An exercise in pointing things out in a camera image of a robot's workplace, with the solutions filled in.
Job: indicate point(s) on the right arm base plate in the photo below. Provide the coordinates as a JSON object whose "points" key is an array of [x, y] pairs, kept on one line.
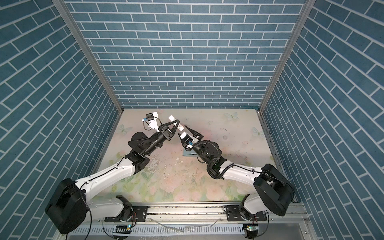
{"points": [[236, 213]]}

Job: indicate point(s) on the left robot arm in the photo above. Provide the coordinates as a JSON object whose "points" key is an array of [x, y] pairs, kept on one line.
{"points": [[71, 203]]}

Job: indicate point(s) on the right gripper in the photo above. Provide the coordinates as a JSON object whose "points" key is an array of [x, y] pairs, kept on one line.
{"points": [[201, 136]]}

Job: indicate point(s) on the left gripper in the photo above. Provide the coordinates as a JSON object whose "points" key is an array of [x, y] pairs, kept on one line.
{"points": [[168, 135]]}

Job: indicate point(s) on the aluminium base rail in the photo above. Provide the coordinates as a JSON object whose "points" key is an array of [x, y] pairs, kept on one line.
{"points": [[177, 213]]}

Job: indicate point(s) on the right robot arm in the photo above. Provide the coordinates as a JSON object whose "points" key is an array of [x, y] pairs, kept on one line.
{"points": [[274, 192]]}

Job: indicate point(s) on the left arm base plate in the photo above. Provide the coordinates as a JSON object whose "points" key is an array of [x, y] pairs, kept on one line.
{"points": [[133, 215]]}

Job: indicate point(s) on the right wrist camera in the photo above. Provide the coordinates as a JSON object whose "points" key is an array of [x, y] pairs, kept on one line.
{"points": [[194, 141]]}

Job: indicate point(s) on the teal envelope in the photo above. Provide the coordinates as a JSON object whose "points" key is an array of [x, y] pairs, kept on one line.
{"points": [[189, 153]]}

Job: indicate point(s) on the white glue stick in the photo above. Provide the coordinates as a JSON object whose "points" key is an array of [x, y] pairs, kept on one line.
{"points": [[179, 126]]}

